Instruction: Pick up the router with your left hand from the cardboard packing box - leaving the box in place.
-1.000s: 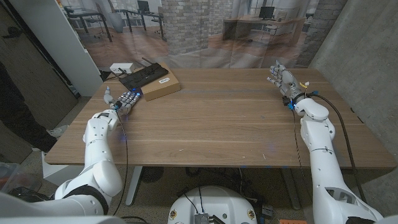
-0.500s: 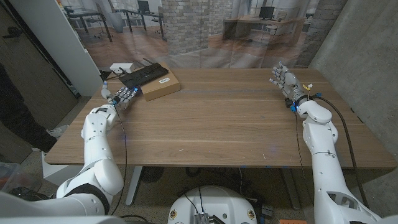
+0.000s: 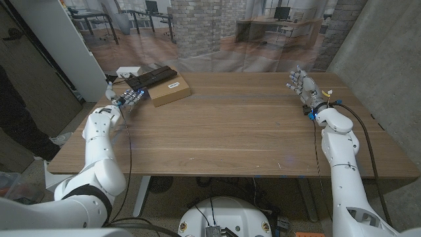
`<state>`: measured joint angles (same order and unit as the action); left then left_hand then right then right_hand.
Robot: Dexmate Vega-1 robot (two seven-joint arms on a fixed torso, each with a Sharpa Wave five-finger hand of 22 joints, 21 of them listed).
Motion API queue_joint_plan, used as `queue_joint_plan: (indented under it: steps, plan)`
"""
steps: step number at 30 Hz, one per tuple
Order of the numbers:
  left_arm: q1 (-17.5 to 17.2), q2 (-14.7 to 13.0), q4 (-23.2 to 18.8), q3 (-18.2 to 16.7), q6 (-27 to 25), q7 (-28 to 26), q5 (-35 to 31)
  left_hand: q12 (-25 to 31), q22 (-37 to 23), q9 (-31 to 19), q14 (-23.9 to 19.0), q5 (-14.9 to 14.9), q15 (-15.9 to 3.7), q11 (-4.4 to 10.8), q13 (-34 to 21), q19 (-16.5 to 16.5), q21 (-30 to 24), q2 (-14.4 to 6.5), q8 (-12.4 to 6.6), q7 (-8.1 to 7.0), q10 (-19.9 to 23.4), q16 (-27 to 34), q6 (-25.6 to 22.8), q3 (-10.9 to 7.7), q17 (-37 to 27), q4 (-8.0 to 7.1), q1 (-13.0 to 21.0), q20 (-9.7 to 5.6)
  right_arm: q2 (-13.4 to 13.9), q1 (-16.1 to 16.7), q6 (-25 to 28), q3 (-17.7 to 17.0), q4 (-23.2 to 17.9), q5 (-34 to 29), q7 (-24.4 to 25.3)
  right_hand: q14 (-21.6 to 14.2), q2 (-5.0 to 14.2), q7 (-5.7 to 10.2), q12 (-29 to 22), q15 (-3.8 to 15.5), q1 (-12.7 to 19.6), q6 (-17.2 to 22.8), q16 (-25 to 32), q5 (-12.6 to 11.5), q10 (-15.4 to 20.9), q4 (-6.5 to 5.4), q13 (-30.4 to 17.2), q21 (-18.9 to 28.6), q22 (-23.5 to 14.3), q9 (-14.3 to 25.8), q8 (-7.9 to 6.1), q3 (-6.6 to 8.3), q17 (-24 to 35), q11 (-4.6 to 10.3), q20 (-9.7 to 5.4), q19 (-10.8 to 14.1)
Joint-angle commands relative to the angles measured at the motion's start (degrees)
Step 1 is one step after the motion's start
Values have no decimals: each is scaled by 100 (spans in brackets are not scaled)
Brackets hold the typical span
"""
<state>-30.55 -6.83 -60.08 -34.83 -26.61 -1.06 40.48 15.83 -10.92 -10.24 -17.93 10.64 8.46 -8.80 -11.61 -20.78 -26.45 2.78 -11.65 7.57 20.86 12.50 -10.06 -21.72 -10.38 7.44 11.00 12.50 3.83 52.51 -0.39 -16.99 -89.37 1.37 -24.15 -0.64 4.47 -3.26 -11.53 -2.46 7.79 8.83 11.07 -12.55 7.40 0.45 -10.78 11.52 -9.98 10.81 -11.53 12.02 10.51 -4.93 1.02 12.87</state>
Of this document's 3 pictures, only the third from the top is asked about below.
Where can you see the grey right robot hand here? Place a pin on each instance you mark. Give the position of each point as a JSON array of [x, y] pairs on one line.
[[309, 90]]

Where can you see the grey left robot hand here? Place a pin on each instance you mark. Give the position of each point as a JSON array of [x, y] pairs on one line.
[[130, 98]]

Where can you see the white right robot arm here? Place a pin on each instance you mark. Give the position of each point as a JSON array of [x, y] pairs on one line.
[[345, 184]]

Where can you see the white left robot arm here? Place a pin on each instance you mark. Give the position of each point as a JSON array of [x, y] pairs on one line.
[[98, 164]]

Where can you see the brown cardboard packing box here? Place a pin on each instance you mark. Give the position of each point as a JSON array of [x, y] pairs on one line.
[[171, 92]]

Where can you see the yellow white wrist tag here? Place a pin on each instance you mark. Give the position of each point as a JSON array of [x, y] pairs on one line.
[[326, 93]]

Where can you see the small white plastic device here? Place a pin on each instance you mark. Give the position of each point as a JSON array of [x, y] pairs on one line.
[[128, 70]]

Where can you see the white sneaker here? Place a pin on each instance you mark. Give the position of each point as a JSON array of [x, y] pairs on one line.
[[62, 139]]

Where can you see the white cabinet panel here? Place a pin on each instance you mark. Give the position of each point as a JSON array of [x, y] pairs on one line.
[[62, 42]]

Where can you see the black round fan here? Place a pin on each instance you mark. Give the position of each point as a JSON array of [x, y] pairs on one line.
[[161, 184]]

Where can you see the white table leg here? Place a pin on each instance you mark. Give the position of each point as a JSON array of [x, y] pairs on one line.
[[142, 194]]

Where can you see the dark brown wooden door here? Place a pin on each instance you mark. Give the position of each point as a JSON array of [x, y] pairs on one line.
[[33, 82]]

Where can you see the printed office backdrop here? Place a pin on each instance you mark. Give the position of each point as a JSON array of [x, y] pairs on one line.
[[204, 33]]

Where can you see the grey table leg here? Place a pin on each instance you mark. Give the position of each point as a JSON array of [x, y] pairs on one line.
[[307, 197]]

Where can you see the person in dark trousers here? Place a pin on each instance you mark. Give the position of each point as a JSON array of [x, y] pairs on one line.
[[16, 125]]

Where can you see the clear plastic bin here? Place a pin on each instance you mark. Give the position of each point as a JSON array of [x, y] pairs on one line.
[[13, 187]]

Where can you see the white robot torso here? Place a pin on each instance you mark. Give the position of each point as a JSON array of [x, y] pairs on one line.
[[227, 214]]

